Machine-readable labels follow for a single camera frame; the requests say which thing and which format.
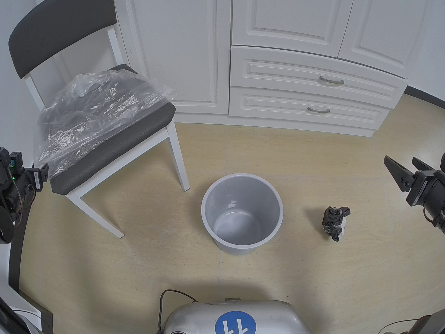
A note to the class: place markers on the crumpled black plastic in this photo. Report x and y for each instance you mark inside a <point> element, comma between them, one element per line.
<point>332,217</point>

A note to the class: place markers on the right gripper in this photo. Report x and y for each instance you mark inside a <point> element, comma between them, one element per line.
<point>427,190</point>

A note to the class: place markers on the white trash bin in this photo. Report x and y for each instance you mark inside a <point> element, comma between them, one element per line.
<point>243,193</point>

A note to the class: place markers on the white wardrobe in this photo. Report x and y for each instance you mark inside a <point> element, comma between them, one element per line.
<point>295,12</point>

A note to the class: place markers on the white chair dark grey seat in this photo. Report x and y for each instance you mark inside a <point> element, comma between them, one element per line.
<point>62,16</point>

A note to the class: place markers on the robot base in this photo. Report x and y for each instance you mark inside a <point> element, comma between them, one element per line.
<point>271,315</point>

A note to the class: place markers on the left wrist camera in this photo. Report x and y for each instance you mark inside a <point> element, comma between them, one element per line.
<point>16,159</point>

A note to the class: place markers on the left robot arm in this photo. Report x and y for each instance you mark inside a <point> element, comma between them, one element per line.
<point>7,193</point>

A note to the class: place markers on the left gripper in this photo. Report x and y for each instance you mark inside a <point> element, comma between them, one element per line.
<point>29,181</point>

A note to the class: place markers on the clear plastic bag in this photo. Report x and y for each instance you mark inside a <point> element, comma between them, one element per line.
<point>97,106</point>

